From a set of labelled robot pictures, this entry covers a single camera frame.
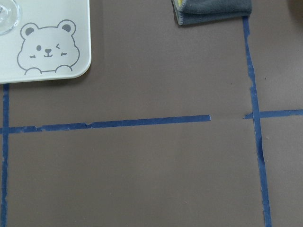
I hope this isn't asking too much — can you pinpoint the grey folded cloth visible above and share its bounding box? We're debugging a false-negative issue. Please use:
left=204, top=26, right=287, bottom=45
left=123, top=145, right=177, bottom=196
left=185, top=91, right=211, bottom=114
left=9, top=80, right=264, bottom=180
left=172, top=0, right=252, bottom=26

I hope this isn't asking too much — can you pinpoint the wine glass on tray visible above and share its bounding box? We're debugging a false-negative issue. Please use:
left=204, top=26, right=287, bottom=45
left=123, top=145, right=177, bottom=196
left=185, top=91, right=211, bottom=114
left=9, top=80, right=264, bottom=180
left=0, top=0, right=21, bottom=35

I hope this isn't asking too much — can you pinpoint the cream bear tray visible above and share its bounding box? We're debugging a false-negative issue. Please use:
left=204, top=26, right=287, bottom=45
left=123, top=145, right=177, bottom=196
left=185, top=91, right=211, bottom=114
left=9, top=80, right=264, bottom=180
left=0, top=0, right=92, bottom=84

